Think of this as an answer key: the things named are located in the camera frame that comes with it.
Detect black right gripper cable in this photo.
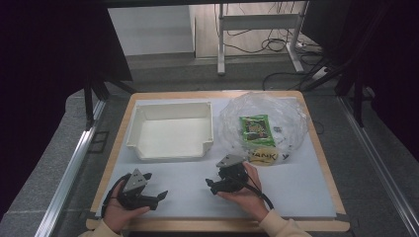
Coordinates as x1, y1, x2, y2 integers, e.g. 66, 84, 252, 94
241, 164, 275, 211

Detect green snack packet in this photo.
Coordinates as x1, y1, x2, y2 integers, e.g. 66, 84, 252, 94
239, 114, 277, 148

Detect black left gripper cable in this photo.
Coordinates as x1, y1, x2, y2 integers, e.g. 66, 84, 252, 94
101, 173, 132, 218

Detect person's right hand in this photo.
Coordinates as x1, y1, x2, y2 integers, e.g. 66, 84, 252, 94
216, 161, 270, 223

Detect dark curtain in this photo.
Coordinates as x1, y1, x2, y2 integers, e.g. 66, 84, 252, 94
300, 0, 419, 162
0, 0, 133, 221

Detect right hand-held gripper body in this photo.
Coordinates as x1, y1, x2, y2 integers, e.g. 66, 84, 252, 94
214, 153, 251, 196

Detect aluminium rail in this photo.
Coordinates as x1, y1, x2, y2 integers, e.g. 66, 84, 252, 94
338, 96, 419, 237
34, 99, 107, 237

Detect white desk frame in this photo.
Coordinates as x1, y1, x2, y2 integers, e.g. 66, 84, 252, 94
216, 1, 310, 76

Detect black floor cable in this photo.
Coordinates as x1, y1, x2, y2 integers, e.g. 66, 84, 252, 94
262, 70, 314, 92

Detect white plastic tray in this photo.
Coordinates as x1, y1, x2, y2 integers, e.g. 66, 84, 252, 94
126, 101, 214, 162

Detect white power strip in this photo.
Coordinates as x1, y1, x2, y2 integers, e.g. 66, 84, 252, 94
310, 66, 329, 82

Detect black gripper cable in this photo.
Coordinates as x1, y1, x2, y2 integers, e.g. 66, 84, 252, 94
101, 173, 132, 218
241, 164, 275, 211

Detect black metal stand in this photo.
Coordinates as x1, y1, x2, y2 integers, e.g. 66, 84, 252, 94
83, 74, 138, 130
301, 58, 368, 128

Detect white table mat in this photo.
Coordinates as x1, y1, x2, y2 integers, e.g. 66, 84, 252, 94
95, 97, 338, 220

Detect tangle of black cables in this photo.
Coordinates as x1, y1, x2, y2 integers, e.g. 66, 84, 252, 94
223, 2, 299, 55

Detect wooden table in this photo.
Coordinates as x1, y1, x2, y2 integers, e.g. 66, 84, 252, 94
86, 90, 351, 233

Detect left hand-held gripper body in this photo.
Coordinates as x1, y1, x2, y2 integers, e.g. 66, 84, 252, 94
113, 168, 160, 211

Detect person's left hand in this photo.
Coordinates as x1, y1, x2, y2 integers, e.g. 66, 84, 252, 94
103, 180, 151, 235

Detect clear plastic bag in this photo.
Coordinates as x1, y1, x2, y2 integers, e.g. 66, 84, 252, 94
217, 91, 310, 167

